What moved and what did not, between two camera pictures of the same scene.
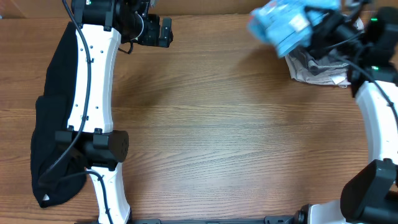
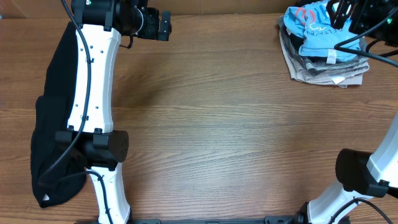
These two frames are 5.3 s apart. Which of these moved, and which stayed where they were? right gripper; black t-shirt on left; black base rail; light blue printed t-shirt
Moved: light blue printed t-shirt; right gripper
Stayed: black base rail; black t-shirt on left
